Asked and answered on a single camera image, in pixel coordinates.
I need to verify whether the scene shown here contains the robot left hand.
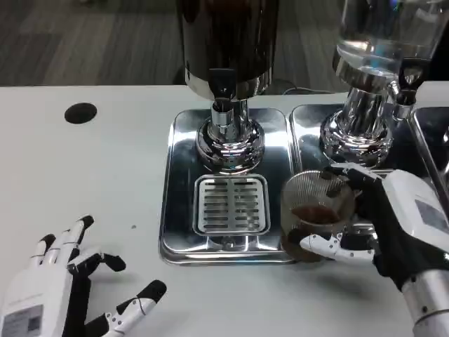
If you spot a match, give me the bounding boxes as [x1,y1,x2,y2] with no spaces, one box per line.
[0,214,168,337]

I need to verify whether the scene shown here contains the steel tray under dark dispenser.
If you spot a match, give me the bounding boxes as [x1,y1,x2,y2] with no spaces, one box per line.
[158,107,299,265]

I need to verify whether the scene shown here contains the black round counter grommet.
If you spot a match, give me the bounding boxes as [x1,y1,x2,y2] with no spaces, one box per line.
[64,102,98,125]

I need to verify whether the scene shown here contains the clear drink dispenser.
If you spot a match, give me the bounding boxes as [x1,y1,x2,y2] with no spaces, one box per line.
[319,0,449,168]

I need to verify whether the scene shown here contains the thin grey cable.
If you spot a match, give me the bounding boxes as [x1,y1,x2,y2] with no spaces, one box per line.
[282,86,337,95]

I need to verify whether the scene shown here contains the black tap of dark dispenser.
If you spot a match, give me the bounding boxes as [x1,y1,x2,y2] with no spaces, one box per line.
[208,68,236,127]

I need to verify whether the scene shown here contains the dark drink dispenser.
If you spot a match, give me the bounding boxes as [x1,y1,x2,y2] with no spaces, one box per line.
[178,0,281,175]

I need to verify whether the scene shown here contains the steel tray, partly seen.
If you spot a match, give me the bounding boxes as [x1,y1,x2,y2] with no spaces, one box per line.
[408,106,449,208]

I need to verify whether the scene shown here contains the steel drip grid, light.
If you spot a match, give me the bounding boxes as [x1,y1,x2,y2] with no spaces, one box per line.
[193,174,271,235]

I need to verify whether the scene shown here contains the black tap of clear dispenser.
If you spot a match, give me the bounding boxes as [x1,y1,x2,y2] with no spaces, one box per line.
[394,59,425,119]

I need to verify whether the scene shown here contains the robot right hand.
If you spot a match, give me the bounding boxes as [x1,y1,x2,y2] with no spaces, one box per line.
[297,163,449,292]

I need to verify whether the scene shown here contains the clear ribbed glass cup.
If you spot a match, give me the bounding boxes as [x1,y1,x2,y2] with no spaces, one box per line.
[280,169,357,263]

